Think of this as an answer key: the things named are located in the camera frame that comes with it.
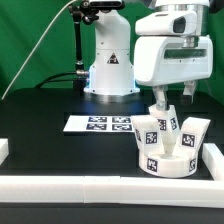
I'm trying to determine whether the black overhead camera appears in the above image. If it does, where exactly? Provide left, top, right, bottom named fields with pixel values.
left=81, top=0, right=125, bottom=10

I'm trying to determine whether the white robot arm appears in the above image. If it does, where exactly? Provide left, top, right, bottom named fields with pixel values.
left=83, top=0, right=224, bottom=110

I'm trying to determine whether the black cable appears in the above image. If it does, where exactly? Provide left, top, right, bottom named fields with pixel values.
left=34, top=71, right=90, bottom=90

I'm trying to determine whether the white cable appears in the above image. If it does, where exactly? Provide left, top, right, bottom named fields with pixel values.
left=0, top=0, right=78, bottom=101

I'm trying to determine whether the white front rail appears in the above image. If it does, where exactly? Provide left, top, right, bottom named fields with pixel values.
left=0, top=176, right=224, bottom=208

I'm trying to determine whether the white round stool seat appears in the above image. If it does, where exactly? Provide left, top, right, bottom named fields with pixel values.
left=139, top=152, right=198, bottom=178

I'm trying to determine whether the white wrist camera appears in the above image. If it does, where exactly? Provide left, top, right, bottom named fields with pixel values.
left=135, top=11, right=197, bottom=36

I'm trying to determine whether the white paper with markers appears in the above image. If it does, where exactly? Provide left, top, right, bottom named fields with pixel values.
left=63, top=115, right=133, bottom=133

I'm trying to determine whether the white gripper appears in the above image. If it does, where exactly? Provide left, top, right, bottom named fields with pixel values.
left=134, top=36, right=213, bottom=111

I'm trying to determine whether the white left rail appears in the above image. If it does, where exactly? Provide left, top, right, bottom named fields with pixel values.
left=0, top=138, right=9, bottom=165

